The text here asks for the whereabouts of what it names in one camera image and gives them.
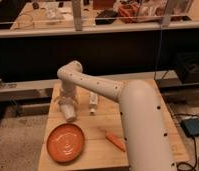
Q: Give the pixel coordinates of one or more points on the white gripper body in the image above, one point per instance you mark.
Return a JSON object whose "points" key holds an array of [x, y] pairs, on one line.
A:
{"points": [[68, 90]]}

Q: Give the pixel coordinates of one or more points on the cream gripper fingers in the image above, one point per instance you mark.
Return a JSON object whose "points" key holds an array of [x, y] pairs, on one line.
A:
{"points": [[61, 100]]}

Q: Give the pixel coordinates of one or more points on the white ceramic cup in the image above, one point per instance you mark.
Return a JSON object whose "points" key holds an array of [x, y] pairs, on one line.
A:
{"points": [[69, 112]]}

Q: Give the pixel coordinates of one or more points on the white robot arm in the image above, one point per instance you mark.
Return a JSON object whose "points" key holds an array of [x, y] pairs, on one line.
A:
{"points": [[147, 138]]}

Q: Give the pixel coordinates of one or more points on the orange ceramic bowl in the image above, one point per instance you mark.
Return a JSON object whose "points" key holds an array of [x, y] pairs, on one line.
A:
{"points": [[65, 143]]}

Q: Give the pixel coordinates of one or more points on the white tube bottle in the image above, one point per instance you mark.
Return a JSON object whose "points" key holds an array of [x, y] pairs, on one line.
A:
{"points": [[93, 102]]}

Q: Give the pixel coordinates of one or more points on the wooden table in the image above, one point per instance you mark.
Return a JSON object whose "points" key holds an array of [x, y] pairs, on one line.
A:
{"points": [[98, 152]]}

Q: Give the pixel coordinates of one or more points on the orange toy carrot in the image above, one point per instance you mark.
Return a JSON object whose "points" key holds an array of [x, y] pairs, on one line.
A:
{"points": [[115, 140]]}

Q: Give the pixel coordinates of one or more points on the black bag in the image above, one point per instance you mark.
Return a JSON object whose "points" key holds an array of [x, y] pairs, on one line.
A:
{"points": [[105, 17]]}

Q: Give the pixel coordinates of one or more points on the orange cluttered items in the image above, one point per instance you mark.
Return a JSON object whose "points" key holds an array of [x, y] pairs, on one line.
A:
{"points": [[128, 13]]}

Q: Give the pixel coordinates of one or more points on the dark power adapter box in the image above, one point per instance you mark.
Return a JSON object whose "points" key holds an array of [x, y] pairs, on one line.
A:
{"points": [[190, 127]]}

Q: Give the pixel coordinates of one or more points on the metal rail shelf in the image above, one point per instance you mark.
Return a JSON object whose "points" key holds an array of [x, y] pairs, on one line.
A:
{"points": [[30, 18]]}

